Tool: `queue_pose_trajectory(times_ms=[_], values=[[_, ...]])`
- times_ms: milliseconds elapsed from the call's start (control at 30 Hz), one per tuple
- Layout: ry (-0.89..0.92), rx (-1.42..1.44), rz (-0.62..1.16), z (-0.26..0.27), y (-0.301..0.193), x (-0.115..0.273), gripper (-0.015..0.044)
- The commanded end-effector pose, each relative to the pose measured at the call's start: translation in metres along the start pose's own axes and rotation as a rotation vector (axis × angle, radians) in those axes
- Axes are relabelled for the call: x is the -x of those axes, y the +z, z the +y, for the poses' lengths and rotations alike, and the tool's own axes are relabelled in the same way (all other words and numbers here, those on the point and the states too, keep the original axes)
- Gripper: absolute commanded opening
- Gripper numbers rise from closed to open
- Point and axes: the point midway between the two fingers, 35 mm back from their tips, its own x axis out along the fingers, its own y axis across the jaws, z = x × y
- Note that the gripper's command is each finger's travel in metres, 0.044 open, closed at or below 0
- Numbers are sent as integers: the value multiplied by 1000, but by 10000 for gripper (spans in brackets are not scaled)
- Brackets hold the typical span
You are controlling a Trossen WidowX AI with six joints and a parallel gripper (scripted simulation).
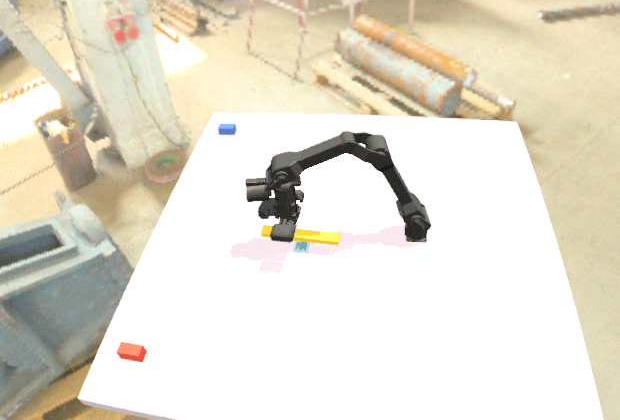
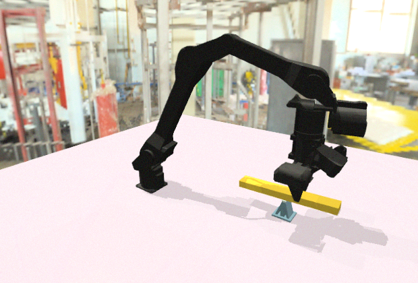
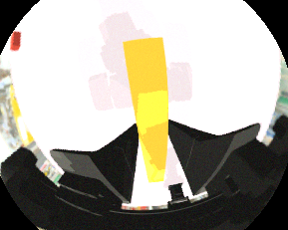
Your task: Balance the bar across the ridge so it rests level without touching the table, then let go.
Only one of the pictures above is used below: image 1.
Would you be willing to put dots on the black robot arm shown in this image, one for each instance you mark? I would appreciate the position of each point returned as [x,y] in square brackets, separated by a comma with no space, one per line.
[282,175]

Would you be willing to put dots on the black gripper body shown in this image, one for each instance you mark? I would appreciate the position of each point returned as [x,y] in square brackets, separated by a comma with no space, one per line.
[284,231]

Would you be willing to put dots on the light blue wedge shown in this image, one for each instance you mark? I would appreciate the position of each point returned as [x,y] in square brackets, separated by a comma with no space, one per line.
[302,247]

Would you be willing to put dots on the yellow bar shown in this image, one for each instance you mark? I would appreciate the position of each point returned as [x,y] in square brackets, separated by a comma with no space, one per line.
[308,236]

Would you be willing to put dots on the blue rectangular block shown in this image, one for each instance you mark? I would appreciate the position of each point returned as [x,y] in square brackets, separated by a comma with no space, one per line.
[227,129]

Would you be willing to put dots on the orange-red rectangular block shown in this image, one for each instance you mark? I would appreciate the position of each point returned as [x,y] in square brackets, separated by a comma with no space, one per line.
[133,352]

